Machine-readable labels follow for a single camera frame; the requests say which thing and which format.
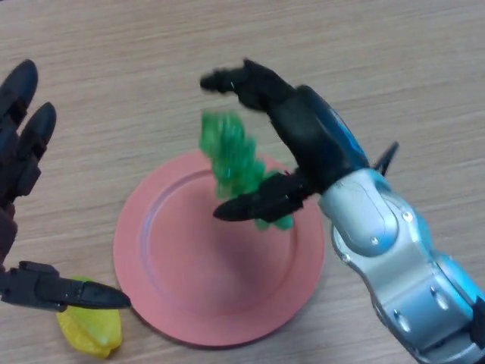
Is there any green plastic grape bunch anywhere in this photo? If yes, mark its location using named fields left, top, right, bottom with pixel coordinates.
left=199, top=108, right=296, bottom=233

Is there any pink round plate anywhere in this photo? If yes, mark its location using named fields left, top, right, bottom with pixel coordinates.
left=112, top=149, right=327, bottom=350

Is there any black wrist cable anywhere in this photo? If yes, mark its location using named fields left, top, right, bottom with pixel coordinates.
left=372, top=140, right=400, bottom=177

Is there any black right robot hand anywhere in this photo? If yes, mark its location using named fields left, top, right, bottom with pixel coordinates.
left=199, top=58, right=371, bottom=224

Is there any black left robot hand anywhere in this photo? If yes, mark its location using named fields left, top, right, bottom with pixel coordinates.
left=0, top=58, right=133, bottom=313

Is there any yellow starfruit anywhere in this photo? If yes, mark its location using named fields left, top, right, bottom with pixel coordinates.
left=55, top=276, right=124, bottom=359

